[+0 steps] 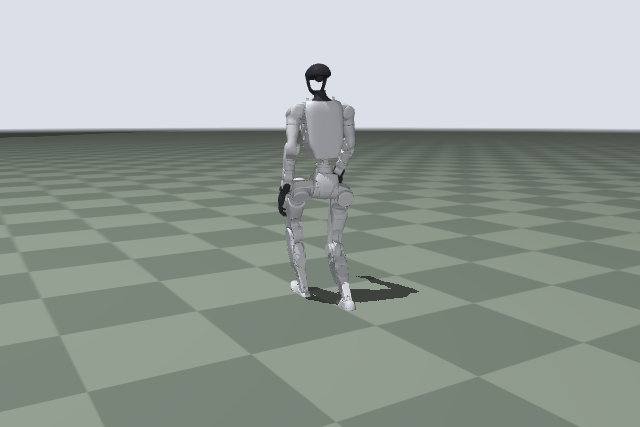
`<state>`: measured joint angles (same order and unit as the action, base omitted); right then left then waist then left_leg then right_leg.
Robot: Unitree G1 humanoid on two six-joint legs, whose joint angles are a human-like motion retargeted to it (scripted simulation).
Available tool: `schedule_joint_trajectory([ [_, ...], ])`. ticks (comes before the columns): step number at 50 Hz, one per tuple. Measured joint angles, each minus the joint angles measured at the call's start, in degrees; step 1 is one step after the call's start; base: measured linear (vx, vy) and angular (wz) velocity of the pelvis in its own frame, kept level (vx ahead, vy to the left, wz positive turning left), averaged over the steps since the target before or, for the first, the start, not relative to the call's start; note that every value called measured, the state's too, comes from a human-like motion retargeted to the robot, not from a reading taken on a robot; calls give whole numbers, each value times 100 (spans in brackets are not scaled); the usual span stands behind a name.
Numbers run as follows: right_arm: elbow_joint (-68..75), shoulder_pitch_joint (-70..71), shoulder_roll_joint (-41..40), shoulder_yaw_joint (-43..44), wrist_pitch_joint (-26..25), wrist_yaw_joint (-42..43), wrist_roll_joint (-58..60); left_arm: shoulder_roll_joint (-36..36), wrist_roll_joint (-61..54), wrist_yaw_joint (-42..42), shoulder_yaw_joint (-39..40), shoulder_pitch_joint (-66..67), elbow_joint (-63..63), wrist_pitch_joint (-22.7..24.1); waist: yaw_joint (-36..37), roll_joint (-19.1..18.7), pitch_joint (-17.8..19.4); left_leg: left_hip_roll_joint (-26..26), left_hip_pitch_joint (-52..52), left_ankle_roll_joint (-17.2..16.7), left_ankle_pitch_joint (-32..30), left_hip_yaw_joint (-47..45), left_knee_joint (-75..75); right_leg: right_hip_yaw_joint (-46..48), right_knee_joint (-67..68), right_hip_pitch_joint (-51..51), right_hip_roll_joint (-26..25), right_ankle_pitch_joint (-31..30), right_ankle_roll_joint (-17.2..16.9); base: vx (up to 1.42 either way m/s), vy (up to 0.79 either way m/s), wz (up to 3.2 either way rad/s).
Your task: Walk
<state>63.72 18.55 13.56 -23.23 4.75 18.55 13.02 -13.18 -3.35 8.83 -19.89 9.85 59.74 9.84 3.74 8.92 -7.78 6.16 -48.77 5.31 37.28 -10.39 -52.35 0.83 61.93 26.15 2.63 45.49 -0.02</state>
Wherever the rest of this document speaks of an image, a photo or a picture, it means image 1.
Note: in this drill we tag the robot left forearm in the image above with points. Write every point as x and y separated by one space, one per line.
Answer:
288 169

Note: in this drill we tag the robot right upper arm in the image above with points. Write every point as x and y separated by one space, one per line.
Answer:
348 127

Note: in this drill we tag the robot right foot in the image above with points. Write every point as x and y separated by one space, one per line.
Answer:
348 305

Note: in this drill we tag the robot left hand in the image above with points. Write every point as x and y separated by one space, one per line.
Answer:
281 198

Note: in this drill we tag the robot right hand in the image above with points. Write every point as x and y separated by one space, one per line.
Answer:
339 177

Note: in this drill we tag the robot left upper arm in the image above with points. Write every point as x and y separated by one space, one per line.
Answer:
293 115

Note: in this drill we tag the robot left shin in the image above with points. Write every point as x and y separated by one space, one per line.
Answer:
296 253

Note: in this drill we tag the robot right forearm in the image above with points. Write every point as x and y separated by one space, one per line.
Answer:
343 160

